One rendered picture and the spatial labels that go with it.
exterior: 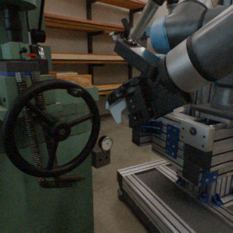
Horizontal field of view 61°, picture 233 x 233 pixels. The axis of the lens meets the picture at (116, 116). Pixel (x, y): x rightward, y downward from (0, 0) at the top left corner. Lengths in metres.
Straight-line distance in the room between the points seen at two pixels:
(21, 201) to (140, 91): 0.65
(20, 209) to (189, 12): 0.81
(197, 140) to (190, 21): 0.51
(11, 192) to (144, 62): 0.65
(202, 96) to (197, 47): 0.82
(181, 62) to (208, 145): 0.53
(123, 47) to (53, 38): 3.07
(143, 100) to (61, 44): 3.17
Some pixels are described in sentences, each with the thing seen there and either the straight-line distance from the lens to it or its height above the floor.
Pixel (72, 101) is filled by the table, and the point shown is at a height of 0.85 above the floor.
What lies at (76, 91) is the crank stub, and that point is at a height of 0.92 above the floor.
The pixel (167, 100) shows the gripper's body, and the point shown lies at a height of 0.94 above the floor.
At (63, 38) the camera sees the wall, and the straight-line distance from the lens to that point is 3.51.
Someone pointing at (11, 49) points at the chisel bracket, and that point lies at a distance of 0.84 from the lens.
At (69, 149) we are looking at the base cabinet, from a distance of 0.85.
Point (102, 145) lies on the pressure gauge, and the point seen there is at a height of 0.66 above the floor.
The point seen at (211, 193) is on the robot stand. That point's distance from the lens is 1.33.
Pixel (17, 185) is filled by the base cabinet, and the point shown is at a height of 0.58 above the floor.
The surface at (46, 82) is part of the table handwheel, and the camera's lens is 0.55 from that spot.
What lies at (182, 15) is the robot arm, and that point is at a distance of 0.43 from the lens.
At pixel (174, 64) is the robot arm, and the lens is 0.31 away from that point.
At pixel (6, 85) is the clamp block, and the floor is 0.94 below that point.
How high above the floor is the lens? 0.99
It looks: 15 degrees down
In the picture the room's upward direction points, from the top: straight up
